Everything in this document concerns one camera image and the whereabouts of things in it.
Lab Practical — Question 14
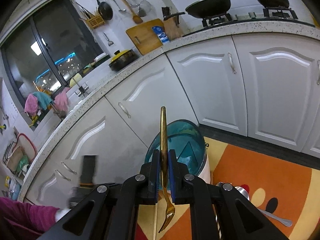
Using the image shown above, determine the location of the gold fork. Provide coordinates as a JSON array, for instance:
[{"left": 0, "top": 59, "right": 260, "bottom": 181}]
[{"left": 159, "top": 106, "right": 175, "bottom": 233}]

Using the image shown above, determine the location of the silver spoon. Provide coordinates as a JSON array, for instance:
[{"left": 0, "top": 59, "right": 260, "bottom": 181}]
[{"left": 235, "top": 186, "right": 293, "bottom": 227}]

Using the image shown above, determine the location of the magenta left sleeve forearm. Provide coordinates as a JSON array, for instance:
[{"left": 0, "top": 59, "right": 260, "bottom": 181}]
[{"left": 1, "top": 197, "right": 60, "bottom": 239}]

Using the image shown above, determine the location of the left gloved hand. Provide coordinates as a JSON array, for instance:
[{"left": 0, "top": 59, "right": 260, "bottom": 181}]
[{"left": 54, "top": 208, "right": 71, "bottom": 222}]

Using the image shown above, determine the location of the teal utensil holder cup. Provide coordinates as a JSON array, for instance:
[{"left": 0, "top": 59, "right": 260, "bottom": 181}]
[{"left": 144, "top": 119, "right": 213, "bottom": 197}]

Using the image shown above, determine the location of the sink faucet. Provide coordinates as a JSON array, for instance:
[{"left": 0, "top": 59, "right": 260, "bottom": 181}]
[{"left": 69, "top": 73, "right": 88, "bottom": 97}]

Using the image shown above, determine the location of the teal cloth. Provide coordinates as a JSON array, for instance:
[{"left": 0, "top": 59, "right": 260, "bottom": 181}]
[{"left": 33, "top": 92, "right": 53, "bottom": 110}]

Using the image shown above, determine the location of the pink cloth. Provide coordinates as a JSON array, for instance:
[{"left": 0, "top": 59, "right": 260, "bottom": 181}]
[{"left": 24, "top": 94, "right": 38, "bottom": 116}]

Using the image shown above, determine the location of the orange patterned mat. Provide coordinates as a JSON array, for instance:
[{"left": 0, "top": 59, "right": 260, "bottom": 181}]
[{"left": 134, "top": 135, "right": 320, "bottom": 240}]

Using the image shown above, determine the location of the yellow lidded black pot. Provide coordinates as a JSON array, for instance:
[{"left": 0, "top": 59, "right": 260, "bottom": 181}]
[{"left": 109, "top": 49, "right": 138, "bottom": 72}]

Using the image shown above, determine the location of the wooden cutting board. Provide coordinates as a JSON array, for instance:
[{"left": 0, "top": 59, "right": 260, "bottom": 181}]
[{"left": 126, "top": 18, "right": 164, "bottom": 55}]

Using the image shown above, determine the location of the blue white carton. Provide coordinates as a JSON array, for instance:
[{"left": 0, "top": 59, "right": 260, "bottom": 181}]
[{"left": 152, "top": 26, "right": 170, "bottom": 44}]

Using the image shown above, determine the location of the wooden knife block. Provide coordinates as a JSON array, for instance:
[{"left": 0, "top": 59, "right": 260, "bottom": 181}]
[{"left": 162, "top": 7, "right": 185, "bottom": 41}]

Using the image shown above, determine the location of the wooden hanging spatula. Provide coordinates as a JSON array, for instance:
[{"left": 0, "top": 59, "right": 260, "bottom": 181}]
[{"left": 122, "top": 0, "right": 143, "bottom": 24}]

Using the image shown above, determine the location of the bamboo chopstick basket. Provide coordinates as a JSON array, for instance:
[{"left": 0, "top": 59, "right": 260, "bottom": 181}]
[{"left": 76, "top": 2, "right": 105, "bottom": 29}]

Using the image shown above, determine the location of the hanging mesh strainer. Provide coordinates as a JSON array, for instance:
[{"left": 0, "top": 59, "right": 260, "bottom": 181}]
[{"left": 138, "top": 0, "right": 152, "bottom": 17}]

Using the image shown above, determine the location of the small black frying pan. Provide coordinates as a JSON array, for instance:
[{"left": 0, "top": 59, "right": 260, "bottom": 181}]
[{"left": 96, "top": 0, "right": 113, "bottom": 21}]

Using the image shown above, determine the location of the black wok with lid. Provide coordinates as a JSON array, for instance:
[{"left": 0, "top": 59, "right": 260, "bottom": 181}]
[{"left": 164, "top": 0, "right": 232, "bottom": 21}]

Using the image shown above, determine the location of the gas stove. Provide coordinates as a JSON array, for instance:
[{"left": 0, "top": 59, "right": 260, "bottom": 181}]
[{"left": 183, "top": 7, "right": 315, "bottom": 37}]

